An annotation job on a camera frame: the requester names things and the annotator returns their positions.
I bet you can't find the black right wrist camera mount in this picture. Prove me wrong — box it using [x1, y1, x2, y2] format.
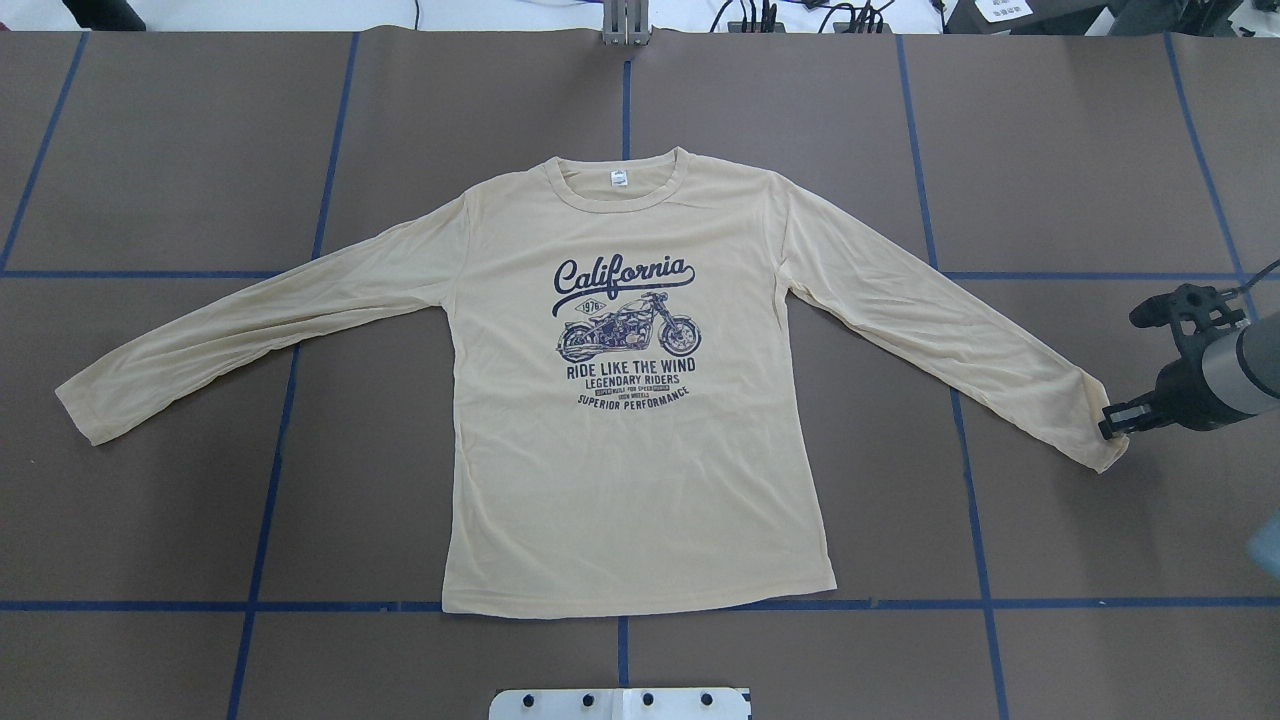
[1128, 283, 1247, 363]

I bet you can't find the grey aluminium camera post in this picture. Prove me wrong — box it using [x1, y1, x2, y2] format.
[600, 0, 652, 47]

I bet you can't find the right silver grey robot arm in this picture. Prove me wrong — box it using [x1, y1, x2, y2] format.
[1098, 313, 1279, 439]

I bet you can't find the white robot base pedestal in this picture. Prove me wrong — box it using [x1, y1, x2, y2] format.
[488, 687, 753, 719]

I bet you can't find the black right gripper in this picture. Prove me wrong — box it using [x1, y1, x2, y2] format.
[1098, 360, 1219, 441]

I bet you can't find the beige long-sleeve printed shirt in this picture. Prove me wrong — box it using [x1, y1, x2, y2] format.
[55, 149, 1128, 619]

